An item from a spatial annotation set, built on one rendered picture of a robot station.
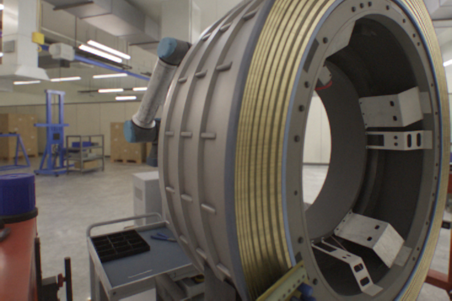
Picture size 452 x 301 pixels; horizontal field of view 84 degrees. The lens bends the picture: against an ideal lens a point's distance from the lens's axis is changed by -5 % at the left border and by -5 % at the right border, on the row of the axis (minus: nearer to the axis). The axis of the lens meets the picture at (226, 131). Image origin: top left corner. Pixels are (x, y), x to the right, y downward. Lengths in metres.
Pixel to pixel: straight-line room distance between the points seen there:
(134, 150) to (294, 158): 8.88
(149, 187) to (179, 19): 4.91
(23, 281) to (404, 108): 1.52
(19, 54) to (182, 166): 4.19
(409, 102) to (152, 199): 1.86
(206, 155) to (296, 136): 0.22
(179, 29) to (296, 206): 6.02
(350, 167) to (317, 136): 7.29
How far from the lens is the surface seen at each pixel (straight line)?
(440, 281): 2.38
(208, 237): 0.75
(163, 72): 1.56
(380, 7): 1.11
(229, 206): 0.53
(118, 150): 9.80
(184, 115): 0.79
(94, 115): 11.89
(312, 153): 8.91
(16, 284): 0.68
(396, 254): 1.45
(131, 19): 6.67
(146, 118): 1.72
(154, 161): 1.85
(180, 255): 1.37
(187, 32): 6.39
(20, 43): 4.85
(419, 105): 1.56
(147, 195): 2.25
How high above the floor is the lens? 1.27
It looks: 1 degrees down
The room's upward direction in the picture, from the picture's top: straight up
